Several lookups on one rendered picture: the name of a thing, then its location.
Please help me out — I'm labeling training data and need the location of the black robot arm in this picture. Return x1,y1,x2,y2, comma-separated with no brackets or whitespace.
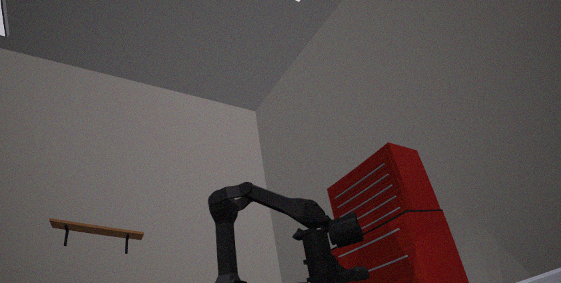
208,182,364,283

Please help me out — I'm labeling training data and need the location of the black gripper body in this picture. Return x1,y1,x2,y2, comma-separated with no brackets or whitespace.
303,250,370,283

